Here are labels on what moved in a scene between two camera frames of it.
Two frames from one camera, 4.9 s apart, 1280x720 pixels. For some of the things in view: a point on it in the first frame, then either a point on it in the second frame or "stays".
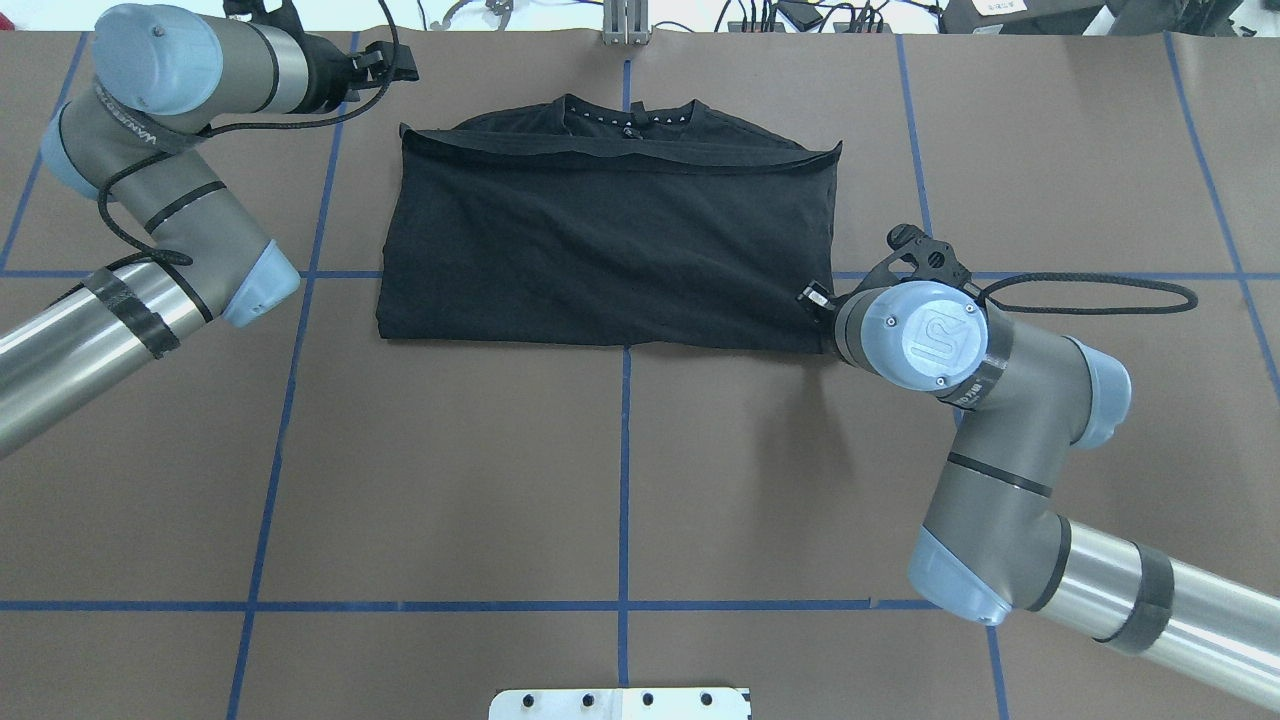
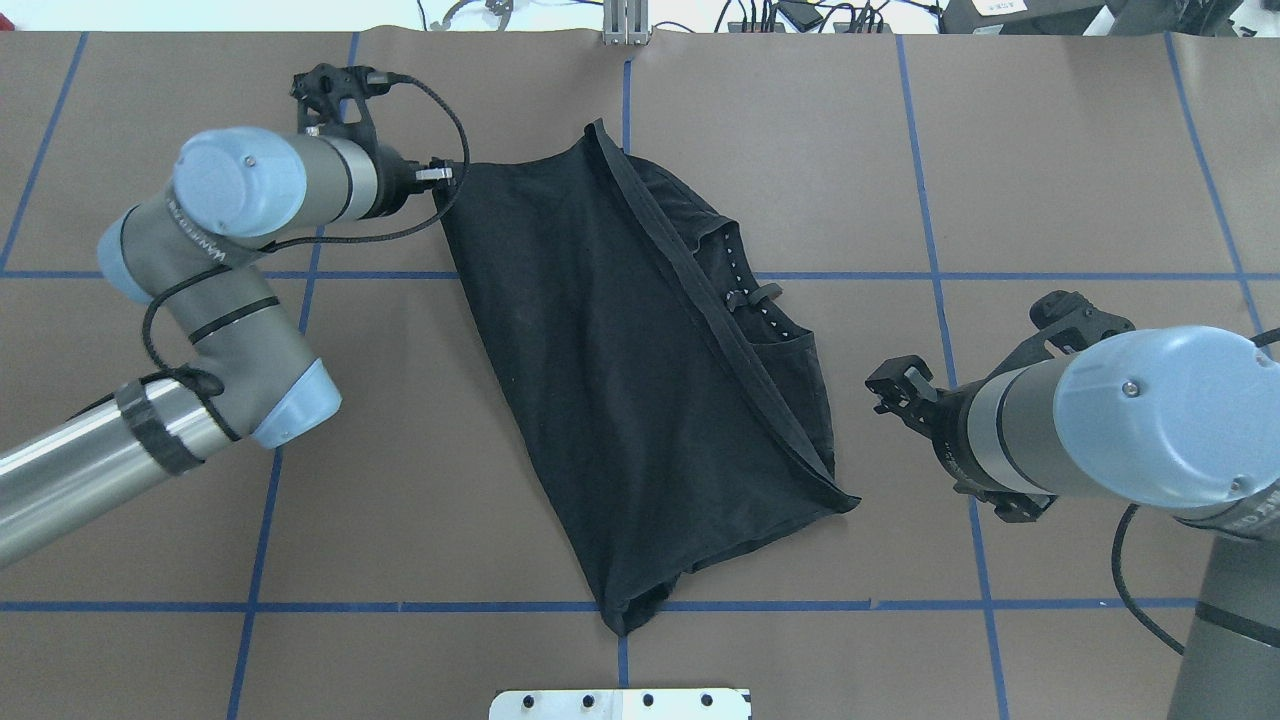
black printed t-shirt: [557, 219] to [621, 315]
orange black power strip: [839, 27] stays
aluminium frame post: [625, 22] stays
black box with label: [1018, 17] stays
